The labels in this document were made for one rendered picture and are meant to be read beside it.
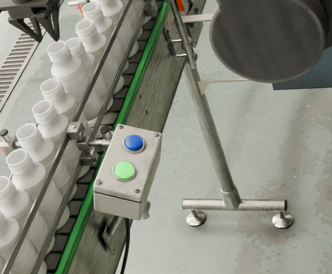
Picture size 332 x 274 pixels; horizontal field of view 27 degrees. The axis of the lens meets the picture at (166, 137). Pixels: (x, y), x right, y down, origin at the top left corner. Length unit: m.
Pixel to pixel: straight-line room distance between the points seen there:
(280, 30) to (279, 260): 1.86
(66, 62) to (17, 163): 0.22
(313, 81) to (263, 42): 1.23
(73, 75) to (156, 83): 0.33
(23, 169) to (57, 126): 0.12
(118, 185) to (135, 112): 0.38
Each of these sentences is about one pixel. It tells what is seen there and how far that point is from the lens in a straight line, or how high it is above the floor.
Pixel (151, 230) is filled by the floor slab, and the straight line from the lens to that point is 2.48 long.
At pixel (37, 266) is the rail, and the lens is 1.13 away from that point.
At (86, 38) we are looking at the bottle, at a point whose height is 1.15.
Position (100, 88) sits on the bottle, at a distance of 1.35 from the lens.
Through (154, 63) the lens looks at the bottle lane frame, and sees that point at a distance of 1.54.
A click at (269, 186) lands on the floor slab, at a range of 2.48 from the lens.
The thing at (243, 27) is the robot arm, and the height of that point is 1.59.
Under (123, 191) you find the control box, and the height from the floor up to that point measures 1.11.
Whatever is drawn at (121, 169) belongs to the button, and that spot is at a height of 1.12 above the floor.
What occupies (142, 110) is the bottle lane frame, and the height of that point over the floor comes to 0.93.
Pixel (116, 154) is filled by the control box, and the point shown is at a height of 1.12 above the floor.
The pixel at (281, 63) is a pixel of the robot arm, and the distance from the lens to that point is 0.47.
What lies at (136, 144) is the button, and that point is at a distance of 1.12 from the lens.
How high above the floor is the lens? 1.86
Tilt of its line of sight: 42 degrees down
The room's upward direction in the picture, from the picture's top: 21 degrees counter-clockwise
